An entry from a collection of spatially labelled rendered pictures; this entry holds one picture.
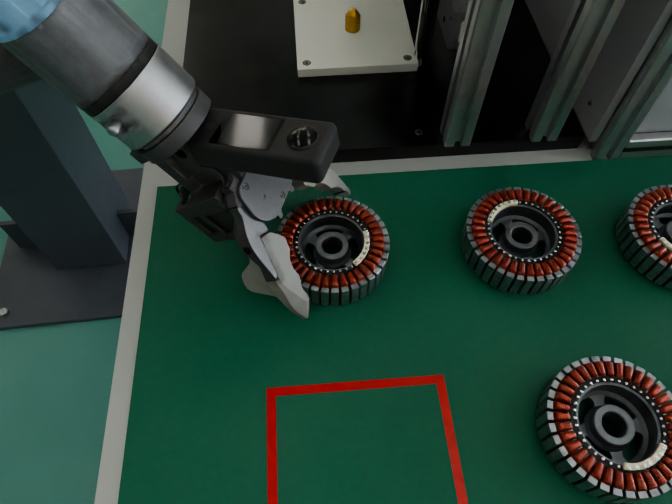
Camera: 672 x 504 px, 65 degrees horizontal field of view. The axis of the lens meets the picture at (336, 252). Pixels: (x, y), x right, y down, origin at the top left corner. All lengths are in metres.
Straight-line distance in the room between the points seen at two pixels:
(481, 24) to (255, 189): 0.25
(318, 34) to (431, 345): 0.43
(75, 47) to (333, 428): 0.35
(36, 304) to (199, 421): 1.08
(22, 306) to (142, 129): 1.16
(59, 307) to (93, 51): 1.14
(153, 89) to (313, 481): 0.33
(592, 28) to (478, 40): 0.10
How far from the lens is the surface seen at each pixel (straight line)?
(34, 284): 1.57
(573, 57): 0.59
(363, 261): 0.51
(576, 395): 0.49
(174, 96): 0.42
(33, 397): 1.45
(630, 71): 0.62
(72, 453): 1.37
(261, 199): 0.46
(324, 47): 0.72
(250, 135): 0.43
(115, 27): 0.42
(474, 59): 0.55
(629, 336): 0.58
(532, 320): 0.55
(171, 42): 0.82
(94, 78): 0.42
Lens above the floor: 1.22
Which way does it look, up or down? 58 degrees down
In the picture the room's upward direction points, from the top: straight up
